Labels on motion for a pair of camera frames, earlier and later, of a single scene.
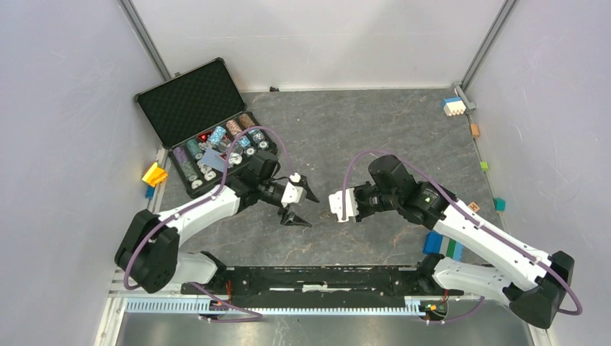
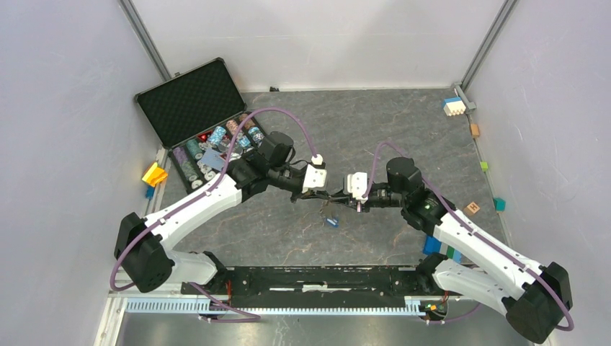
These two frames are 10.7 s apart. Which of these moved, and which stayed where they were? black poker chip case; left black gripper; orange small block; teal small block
Moved: left black gripper
Stayed: black poker chip case; orange small block; teal small block
